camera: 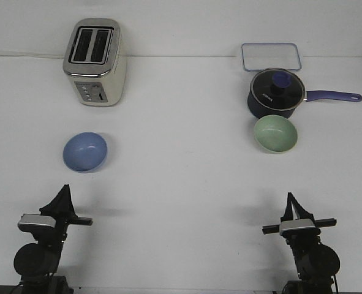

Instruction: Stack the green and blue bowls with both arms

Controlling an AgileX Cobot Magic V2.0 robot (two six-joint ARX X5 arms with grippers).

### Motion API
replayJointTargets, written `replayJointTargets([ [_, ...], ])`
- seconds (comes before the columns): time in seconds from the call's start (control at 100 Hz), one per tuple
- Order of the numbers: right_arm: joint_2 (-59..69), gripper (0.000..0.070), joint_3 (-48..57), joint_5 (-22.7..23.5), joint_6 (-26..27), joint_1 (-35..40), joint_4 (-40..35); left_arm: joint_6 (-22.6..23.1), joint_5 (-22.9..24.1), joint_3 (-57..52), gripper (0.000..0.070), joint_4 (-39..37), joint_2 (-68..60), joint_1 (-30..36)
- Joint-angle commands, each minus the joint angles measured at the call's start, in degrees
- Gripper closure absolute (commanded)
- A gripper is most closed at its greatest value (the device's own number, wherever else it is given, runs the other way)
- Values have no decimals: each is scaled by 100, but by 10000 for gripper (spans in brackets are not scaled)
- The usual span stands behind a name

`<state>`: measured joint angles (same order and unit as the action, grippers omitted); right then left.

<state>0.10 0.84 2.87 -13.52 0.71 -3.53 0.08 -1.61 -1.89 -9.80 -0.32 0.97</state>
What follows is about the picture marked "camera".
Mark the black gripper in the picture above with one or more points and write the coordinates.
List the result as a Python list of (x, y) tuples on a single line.
[(302, 236), (62, 211)]

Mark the blue bowl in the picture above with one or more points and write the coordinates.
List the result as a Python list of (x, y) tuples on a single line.
[(85, 152)]

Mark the green bowl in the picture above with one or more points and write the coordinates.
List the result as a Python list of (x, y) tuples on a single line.
[(275, 134)]

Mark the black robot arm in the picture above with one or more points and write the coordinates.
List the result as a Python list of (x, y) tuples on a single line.
[(316, 263), (37, 263)]

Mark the dark blue saucepan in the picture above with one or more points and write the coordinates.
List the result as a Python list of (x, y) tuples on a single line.
[(259, 110)]

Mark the glass pot lid blue knob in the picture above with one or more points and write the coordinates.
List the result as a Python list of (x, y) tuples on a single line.
[(278, 89)]

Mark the silver two-slot toaster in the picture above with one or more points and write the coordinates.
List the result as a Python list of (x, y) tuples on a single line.
[(95, 62)]

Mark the clear container lid blue rim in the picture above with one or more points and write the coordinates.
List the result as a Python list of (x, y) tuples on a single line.
[(260, 56)]

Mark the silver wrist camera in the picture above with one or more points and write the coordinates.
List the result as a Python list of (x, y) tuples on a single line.
[(35, 222), (295, 225)]

